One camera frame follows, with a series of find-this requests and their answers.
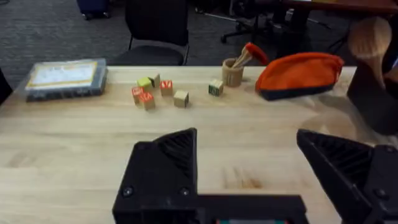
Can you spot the black chair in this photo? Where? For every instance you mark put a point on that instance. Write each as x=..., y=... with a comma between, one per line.
x=158, y=31

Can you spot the green-printed wooden toy block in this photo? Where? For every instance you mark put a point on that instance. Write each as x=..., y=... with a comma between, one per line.
x=215, y=87

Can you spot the grey box with yellow-framed label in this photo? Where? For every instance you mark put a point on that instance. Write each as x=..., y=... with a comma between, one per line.
x=65, y=80

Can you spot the brown wooden desk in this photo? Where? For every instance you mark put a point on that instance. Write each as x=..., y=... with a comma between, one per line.
x=342, y=4

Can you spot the red-printed wooden toy block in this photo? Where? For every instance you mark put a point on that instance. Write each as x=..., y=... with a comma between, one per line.
x=166, y=88
x=136, y=93
x=147, y=101

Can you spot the plain wooden toy block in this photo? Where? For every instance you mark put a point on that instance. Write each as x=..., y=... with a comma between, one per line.
x=181, y=99

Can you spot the orange and navy zip pouch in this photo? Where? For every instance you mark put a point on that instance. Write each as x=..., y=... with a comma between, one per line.
x=298, y=74

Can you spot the ribbed wooden cup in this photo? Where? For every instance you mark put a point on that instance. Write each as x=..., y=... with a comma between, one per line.
x=231, y=77

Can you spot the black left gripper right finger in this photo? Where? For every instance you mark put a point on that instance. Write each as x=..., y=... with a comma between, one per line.
x=357, y=183

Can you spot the wooden spoon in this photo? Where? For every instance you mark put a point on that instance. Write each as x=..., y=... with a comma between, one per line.
x=369, y=39

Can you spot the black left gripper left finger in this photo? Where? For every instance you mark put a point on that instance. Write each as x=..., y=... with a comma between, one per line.
x=155, y=180

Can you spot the blue case on wheels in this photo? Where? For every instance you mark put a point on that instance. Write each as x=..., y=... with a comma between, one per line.
x=93, y=7

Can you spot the dark-faced wooden toy block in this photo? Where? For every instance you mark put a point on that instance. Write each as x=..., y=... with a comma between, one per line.
x=155, y=80

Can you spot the red-headed wooden spatula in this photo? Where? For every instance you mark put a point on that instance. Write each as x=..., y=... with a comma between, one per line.
x=255, y=52

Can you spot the black office chair base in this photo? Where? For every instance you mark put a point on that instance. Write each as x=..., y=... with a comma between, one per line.
x=245, y=29

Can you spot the green-topped wooden toy block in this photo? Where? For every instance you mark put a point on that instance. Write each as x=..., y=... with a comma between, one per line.
x=144, y=83

